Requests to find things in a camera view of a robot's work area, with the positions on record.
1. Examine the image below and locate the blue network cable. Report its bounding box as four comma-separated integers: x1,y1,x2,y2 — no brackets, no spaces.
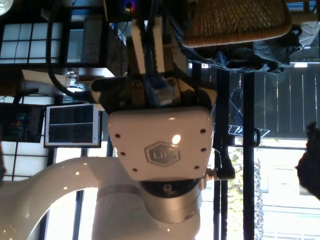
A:
143,0,177,107

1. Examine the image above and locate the clear drinking glass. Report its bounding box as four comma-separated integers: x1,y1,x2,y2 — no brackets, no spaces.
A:
65,70,80,87

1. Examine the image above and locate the woven rattan seat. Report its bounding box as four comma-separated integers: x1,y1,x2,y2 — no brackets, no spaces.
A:
181,0,293,48

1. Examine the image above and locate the white framed monitor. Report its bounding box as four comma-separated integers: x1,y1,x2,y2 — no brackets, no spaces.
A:
44,104,103,149

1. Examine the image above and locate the dark blue cloth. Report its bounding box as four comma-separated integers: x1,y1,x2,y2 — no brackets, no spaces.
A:
174,24,303,75

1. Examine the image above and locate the dark monitor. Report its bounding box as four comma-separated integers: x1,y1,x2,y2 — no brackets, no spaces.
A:
0,103,45,144

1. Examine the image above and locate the round white lamp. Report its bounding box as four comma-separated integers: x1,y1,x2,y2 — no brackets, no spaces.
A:
0,0,14,16

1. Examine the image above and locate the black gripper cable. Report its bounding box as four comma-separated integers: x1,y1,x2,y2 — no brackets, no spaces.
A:
214,147,236,181

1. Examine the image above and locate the black camera cable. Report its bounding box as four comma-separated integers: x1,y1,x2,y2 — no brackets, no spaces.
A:
46,0,101,101

